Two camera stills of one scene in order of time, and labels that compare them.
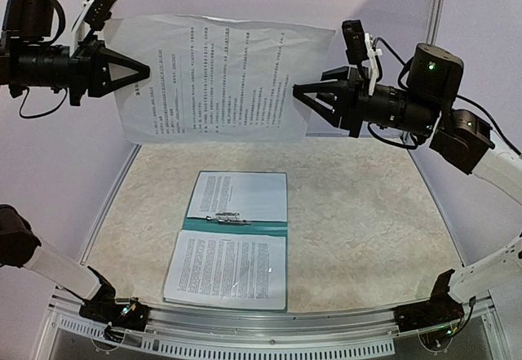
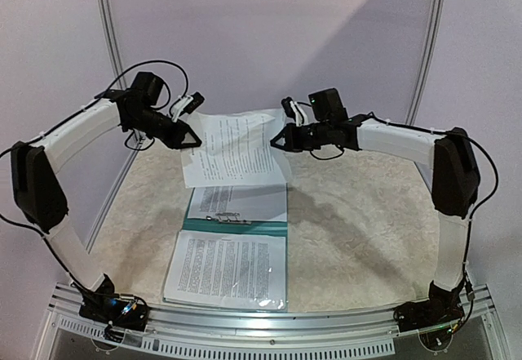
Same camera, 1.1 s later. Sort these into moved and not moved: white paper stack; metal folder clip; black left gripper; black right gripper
Moved: white paper stack; black right gripper; black left gripper
Not moved: metal folder clip
